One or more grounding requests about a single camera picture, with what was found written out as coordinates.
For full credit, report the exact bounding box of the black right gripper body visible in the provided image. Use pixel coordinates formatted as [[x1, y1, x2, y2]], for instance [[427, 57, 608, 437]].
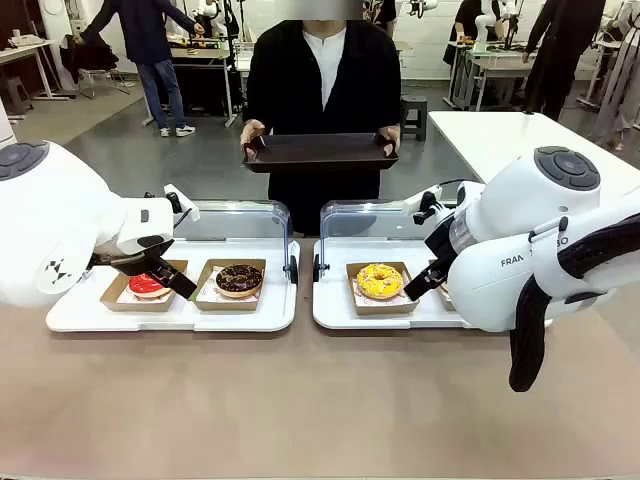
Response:
[[423, 214, 460, 262]]

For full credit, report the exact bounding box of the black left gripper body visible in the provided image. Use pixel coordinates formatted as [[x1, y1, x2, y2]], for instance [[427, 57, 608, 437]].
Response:
[[89, 234, 175, 277]]

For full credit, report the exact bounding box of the brown cardboard donut box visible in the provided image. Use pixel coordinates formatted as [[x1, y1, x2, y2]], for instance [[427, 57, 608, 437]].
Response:
[[192, 258, 268, 312], [438, 282, 459, 312], [345, 261, 420, 317]]

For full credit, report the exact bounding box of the yellow glazed donut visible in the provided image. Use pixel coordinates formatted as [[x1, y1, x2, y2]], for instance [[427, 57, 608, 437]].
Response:
[[356, 263, 404, 300]]

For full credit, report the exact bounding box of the chocolate donut with nuts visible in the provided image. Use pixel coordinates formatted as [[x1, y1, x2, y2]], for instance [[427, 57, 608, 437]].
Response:
[[214, 263, 265, 300]]

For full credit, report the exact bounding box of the dark brown serving tray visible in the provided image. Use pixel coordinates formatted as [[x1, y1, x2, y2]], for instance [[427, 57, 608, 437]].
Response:
[[242, 132, 400, 175]]

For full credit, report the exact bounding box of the person's left forearm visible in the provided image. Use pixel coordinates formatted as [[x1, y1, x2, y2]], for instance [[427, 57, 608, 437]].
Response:
[[377, 84, 403, 132]]

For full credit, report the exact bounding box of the person's right forearm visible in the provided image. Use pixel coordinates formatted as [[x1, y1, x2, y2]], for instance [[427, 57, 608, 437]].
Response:
[[243, 84, 274, 129]]

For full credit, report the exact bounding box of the red glazed donut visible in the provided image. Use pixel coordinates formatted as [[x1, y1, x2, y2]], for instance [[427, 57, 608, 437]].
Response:
[[128, 273, 174, 301]]

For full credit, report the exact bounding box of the red donut in box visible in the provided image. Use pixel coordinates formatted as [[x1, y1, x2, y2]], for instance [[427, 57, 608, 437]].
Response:
[[99, 259, 189, 314]]

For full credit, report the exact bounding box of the person in black jacket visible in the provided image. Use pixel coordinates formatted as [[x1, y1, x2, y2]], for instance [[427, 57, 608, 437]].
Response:
[[239, 0, 404, 237]]

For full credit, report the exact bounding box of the person's left hand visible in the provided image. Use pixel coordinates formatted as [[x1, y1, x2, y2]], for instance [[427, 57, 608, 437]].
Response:
[[375, 126, 402, 155]]

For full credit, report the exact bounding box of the person's right hand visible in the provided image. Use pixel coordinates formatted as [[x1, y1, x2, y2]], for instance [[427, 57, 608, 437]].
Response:
[[239, 119, 267, 155]]

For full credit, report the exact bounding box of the white display tray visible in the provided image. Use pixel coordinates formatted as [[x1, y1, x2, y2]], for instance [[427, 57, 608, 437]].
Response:
[[312, 237, 481, 331], [45, 237, 299, 334]]

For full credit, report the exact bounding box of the clear dome lid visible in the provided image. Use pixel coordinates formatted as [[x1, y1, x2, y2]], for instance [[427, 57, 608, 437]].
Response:
[[312, 199, 436, 284], [172, 199, 300, 286]]

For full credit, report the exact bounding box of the white table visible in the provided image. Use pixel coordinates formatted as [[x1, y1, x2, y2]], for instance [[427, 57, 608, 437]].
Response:
[[428, 110, 640, 184]]

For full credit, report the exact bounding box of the black plastic stool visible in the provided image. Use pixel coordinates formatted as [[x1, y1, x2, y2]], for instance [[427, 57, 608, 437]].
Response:
[[401, 95, 429, 141]]

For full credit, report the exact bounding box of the grey background table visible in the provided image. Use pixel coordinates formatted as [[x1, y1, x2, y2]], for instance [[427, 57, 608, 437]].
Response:
[[447, 42, 539, 112]]

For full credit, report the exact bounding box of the grey plastic stool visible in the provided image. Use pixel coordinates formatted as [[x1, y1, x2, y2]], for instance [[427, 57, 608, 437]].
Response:
[[0, 77, 35, 114]]

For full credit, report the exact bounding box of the chair with black jacket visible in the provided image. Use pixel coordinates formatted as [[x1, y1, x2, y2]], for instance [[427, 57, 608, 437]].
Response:
[[59, 32, 132, 100]]

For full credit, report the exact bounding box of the background workbench with tools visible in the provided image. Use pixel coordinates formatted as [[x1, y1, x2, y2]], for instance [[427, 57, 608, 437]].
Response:
[[168, 37, 239, 129]]

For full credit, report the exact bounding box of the bystander in black clothes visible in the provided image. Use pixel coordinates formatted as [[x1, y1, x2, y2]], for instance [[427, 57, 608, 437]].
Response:
[[522, 0, 599, 121]]

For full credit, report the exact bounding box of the bystander in blue jeans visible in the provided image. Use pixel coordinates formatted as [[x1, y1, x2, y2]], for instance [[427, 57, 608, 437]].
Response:
[[79, 0, 206, 139]]

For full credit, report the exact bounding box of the bystander in patterned top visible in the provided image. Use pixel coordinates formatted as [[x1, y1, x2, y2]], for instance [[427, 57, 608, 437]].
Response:
[[359, 0, 399, 36]]

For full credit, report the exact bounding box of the white desk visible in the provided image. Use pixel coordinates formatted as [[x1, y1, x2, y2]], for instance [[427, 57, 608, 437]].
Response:
[[0, 37, 70, 102]]

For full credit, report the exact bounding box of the bystander in beige clothes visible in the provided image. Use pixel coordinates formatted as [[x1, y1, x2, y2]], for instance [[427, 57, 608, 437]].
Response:
[[594, 7, 640, 149]]

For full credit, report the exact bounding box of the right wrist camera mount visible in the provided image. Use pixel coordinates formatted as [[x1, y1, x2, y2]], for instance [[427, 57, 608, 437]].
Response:
[[404, 185, 444, 226]]

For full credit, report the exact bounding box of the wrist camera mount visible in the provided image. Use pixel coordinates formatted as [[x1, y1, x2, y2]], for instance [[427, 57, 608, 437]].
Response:
[[404, 185, 444, 226], [162, 183, 201, 224]]

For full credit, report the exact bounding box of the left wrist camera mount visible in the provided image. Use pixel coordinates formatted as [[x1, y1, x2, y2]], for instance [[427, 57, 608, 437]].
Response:
[[162, 183, 201, 224]]

